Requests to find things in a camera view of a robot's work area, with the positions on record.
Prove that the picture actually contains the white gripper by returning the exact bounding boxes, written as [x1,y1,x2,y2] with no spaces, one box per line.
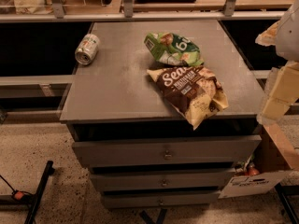
[255,0,299,125]

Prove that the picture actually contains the silver green 7up can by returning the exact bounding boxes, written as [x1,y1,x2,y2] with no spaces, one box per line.
[75,34,100,65]

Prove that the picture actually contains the brown cream snack bag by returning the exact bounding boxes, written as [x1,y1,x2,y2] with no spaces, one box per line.
[147,65,229,129]

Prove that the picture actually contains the cardboard box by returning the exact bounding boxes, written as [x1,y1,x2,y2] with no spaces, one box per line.
[220,124,299,199]

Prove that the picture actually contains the green chip bag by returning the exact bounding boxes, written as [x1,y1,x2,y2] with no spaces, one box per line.
[144,32,204,66]

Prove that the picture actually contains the grey drawer cabinet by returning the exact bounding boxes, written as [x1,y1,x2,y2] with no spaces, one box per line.
[60,21,263,209]

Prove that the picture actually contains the black metal stand leg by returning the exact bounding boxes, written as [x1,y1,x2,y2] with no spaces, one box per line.
[24,161,55,224]

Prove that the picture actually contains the orange clamp with cable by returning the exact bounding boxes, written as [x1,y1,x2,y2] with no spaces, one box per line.
[0,175,33,205]

